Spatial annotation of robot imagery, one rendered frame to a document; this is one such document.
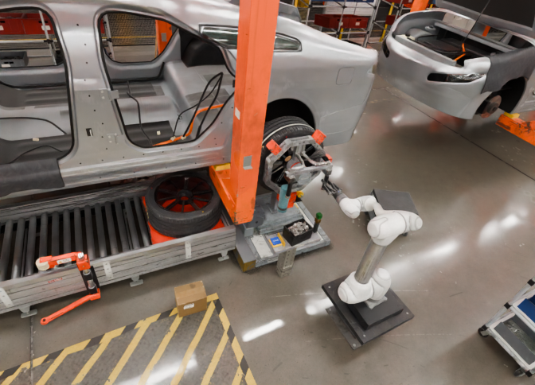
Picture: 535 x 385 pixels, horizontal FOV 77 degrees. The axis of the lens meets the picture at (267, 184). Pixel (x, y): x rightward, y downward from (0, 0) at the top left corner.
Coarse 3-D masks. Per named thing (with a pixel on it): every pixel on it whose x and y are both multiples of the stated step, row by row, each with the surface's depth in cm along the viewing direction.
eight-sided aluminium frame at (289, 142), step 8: (304, 136) 271; (280, 144) 265; (288, 144) 261; (296, 144) 265; (312, 144) 272; (280, 152) 263; (272, 160) 264; (320, 160) 288; (264, 168) 274; (264, 176) 278; (312, 176) 298; (272, 184) 282; (296, 184) 303
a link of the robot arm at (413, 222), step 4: (400, 212) 199; (404, 212) 199; (408, 212) 200; (404, 216) 196; (408, 216) 196; (412, 216) 195; (416, 216) 195; (404, 220) 194; (408, 220) 195; (412, 220) 194; (416, 220) 194; (420, 220) 195; (408, 224) 195; (412, 224) 194; (416, 224) 194; (420, 224) 196; (408, 228) 196; (412, 228) 195; (416, 228) 195; (404, 232) 198
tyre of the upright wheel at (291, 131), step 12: (276, 120) 277; (288, 120) 276; (300, 120) 282; (264, 132) 273; (276, 132) 267; (288, 132) 265; (300, 132) 270; (312, 132) 276; (264, 144) 267; (264, 156) 270
